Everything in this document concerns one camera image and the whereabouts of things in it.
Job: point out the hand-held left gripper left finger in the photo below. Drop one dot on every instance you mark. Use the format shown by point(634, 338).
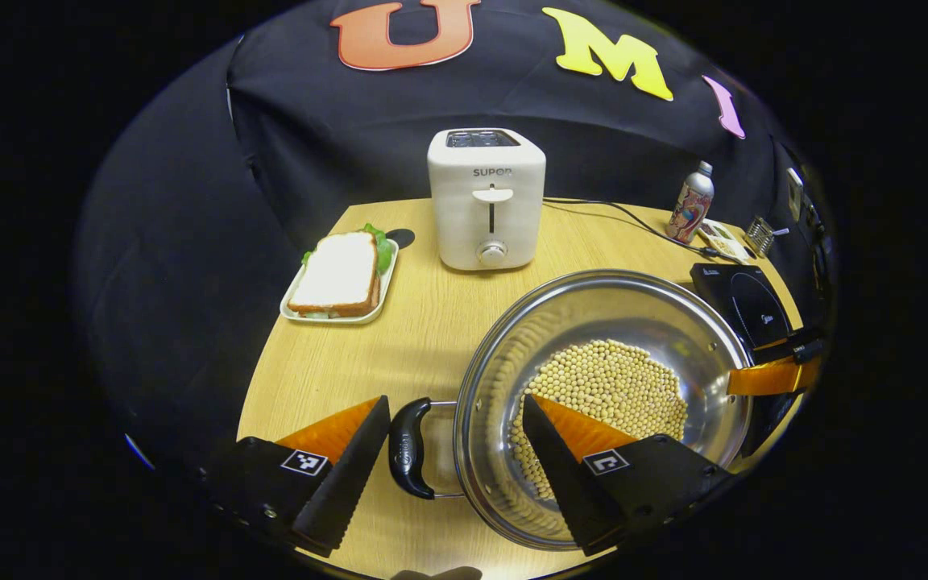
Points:
point(351, 475)

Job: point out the black induction cooktop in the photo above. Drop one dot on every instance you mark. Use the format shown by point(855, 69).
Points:
point(746, 302)

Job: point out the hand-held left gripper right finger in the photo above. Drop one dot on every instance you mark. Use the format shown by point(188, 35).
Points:
point(565, 483)

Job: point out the sandwich with lettuce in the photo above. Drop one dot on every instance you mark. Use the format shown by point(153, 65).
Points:
point(335, 270)

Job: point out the white toaster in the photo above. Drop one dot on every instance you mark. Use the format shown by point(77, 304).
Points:
point(488, 217)

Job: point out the heap of soybeans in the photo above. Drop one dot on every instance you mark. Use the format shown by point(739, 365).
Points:
point(609, 379)

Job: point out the pale green rectangular plate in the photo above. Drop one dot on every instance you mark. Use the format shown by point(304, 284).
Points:
point(387, 290)

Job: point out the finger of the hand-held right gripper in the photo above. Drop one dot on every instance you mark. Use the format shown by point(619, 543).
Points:
point(790, 348)
point(770, 377)

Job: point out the silver bottle with colourful label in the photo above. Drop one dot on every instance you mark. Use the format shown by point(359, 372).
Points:
point(689, 209)

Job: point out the white divided tray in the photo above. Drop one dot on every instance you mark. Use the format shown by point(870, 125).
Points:
point(726, 242)

